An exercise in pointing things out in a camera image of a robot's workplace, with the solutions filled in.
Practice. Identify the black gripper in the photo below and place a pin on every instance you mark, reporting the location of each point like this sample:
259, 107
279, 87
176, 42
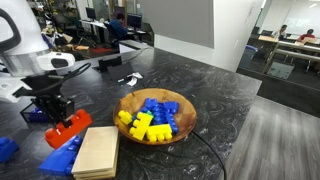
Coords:
55, 106

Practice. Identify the orange lego block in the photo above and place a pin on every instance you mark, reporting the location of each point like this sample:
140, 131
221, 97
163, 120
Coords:
60, 135

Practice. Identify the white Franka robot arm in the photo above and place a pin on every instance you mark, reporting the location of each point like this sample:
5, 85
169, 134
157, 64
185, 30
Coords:
23, 40

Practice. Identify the dark blue lego block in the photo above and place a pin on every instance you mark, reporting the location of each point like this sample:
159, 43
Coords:
36, 116

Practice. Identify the long flat blue lego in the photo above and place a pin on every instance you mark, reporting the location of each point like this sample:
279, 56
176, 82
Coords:
60, 158

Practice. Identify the small yellow lego block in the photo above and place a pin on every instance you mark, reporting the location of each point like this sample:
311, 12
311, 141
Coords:
125, 117

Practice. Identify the chunky blue lego block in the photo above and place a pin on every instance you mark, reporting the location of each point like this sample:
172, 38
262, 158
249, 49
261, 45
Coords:
7, 150

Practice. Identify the stepped yellow lego block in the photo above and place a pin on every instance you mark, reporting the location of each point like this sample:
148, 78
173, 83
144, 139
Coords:
141, 125

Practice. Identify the small green lego block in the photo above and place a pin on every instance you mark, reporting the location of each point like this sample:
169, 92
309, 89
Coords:
149, 112

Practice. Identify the small blue lego block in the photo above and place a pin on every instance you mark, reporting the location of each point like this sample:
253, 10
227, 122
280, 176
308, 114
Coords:
150, 102

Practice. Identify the studded blue lego block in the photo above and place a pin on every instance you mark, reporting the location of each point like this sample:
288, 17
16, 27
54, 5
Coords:
159, 115

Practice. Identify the long yellow lego block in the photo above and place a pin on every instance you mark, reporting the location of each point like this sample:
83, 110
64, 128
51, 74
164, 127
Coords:
159, 132

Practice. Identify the square blue lego block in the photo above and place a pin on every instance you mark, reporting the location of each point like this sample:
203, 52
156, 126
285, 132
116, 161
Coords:
171, 106

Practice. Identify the narrow blue lego block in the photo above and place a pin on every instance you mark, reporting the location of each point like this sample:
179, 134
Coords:
172, 124

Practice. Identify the light wooden block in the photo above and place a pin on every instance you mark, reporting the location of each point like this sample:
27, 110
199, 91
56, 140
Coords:
98, 150

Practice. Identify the black upright box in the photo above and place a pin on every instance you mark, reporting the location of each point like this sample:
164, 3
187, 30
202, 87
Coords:
110, 62

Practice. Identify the black flat pad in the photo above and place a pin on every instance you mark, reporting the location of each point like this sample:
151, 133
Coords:
121, 71

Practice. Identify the white paper tag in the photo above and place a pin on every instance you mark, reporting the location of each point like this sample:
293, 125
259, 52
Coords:
134, 79

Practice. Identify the black office chair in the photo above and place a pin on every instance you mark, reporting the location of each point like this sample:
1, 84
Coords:
110, 33

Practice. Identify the grey low cabinet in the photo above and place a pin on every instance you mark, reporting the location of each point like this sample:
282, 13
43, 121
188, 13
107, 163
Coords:
133, 46

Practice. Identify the person in blue shirt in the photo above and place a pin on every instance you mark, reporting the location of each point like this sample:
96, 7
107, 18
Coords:
118, 28

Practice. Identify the black computer monitor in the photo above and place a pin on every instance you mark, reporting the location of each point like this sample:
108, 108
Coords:
90, 13
134, 21

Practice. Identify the round wooden bowl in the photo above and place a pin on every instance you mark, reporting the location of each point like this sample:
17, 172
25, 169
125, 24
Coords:
186, 115

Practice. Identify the blue waste bin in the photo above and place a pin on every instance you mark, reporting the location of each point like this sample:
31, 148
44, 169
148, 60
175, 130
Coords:
250, 51

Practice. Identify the person in light top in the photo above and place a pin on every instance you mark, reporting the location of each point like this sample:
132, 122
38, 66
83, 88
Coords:
283, 30

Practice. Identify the long wooden table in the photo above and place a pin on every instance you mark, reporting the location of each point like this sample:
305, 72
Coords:
293, 45

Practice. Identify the person in red shirt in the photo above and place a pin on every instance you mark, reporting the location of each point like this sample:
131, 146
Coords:
308, 35

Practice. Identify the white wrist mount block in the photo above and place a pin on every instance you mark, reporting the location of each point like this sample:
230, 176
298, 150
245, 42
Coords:
8, 88

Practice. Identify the grey wall panel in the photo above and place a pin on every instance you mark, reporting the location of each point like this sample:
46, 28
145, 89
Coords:
180, 21

